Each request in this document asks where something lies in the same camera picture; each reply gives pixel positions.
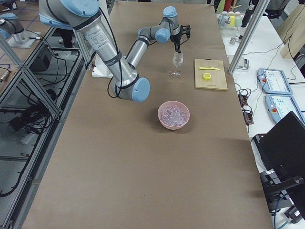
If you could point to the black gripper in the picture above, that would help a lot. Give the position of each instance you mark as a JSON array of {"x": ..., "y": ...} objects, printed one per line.
[{"x": 176, "y": 38}]

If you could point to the clear wine glass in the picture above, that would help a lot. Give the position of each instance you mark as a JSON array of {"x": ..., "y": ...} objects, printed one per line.
[{"x": 177, "y": 62}]

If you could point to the pink bowl of ice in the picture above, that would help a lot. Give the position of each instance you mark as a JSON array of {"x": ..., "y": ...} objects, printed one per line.
[{"x": 173, "y": 115}]

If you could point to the yellow plastic knife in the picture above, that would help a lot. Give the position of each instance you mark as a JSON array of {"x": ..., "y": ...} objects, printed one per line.
[{"x": 209, "y": 68}]

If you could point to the yellow lemon slice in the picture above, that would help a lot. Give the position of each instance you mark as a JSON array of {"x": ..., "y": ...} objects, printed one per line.
[{"x": 207, "y": 76}]

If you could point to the bamboo cutting board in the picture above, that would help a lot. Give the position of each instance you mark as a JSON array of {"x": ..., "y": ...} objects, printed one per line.
[{"x": 218, "y": 79}]

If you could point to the small steel weight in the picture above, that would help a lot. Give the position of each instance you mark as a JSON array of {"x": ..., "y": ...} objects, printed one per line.
[{"x": 232, "y": 41}]

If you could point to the steel kitchen scale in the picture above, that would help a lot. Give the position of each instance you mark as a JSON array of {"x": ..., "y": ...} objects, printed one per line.
[{"x": 243, "y": 64}]

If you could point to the far blue teach pendant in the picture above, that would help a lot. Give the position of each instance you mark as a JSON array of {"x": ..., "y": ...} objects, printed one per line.
[{"x": 274, "y": 81}]

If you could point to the blue teach pendant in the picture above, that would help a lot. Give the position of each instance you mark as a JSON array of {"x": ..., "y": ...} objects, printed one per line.
[
  {"x": 279, "y": 105},
  {"x": 274, "y": 81}
]

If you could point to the near blue teach pendant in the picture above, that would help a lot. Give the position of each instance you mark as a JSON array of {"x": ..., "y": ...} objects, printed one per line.
[{"x": 279, "y": 105}]

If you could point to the black monitor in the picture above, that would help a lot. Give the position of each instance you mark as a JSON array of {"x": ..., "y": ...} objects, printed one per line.
[{"x": 282, "y": 148}]

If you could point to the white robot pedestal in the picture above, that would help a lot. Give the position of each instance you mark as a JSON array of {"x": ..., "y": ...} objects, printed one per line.
[{"x": 100, "y": 70}]

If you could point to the aluminium frame post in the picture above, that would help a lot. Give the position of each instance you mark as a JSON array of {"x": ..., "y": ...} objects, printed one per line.
[{"x": 252, "y": 18}]

